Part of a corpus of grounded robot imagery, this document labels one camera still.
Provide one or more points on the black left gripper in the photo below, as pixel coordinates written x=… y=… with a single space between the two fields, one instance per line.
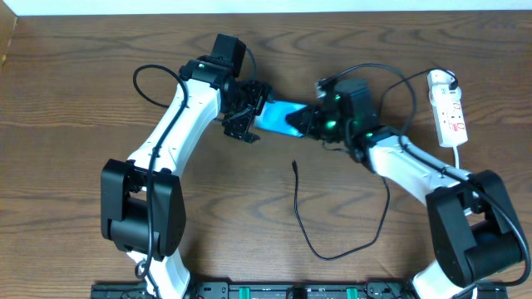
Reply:
x=251 y=110

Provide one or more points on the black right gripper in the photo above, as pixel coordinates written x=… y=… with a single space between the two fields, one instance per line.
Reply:
x=315 y=123

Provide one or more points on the blue Galaxy smartphone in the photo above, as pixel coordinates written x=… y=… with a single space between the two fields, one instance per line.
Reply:
x=273 y=118

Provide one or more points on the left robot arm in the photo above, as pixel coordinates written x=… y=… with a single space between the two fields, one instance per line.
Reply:
x=142 y=204

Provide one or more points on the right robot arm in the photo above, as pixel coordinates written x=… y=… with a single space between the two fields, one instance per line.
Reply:
x=476 y=235

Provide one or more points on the white power strip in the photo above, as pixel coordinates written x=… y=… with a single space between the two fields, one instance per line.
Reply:
x=448 y=116

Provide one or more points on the cardboard side panel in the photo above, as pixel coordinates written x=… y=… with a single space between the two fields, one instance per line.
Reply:
x=8 y=23

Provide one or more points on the white wall charger adapter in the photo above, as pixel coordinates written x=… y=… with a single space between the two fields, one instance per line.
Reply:
x=440 y=93

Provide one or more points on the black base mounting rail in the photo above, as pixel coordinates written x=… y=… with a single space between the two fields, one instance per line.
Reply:
x=224 y=290

